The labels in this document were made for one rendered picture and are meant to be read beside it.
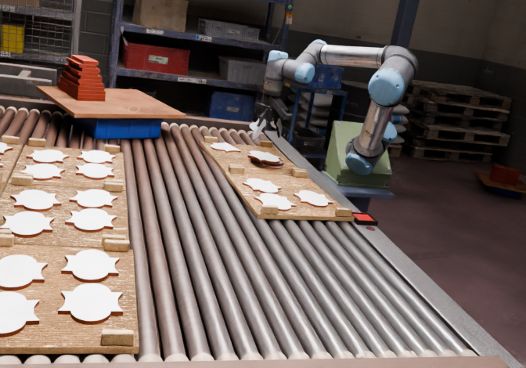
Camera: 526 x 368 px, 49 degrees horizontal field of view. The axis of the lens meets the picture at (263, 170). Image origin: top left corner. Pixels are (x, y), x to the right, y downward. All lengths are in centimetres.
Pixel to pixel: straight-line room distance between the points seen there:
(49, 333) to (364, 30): 682
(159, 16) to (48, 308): 521
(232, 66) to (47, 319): 539
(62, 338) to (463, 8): 768
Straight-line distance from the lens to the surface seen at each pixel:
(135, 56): 621
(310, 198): 205
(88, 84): 261
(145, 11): 622
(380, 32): 778
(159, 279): 142
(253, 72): 653
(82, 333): 118
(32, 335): 118
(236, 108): 655
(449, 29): 833
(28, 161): 211
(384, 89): 202
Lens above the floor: 160
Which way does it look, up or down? 17 degrees down
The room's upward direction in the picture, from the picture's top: 10 degrees clockwise
